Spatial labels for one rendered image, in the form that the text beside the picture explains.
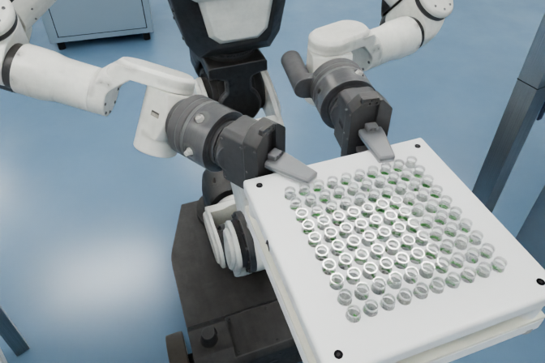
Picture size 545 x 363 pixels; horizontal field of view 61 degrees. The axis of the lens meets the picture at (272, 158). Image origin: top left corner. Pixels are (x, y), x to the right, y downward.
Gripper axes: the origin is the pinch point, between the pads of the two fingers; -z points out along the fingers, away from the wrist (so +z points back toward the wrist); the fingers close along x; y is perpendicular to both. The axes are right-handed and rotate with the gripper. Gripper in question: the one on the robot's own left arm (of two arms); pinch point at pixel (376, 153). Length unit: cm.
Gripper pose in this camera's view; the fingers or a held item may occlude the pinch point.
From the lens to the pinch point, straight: 61.3
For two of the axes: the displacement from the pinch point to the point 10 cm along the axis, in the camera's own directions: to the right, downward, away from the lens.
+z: -2.0, -6.4, 7.4
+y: -9.8, 1.3, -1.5
